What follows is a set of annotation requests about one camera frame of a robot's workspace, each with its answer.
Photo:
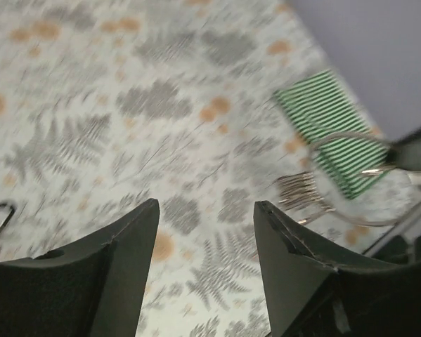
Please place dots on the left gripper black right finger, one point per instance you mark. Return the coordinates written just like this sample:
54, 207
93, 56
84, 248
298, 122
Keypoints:
314, 287

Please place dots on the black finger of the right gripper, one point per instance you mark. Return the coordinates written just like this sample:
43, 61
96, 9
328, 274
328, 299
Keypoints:
406, 153

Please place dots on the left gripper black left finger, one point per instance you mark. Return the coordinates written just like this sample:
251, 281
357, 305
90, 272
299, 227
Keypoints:
91, 287

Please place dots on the silver keyring with keys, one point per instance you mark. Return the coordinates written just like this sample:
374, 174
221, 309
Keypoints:
352, 177

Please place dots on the green striped cloth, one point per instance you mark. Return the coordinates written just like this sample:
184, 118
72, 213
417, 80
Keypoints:
318, 106

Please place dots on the floral patterned table mat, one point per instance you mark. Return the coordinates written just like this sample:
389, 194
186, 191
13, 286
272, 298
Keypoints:
105, 104

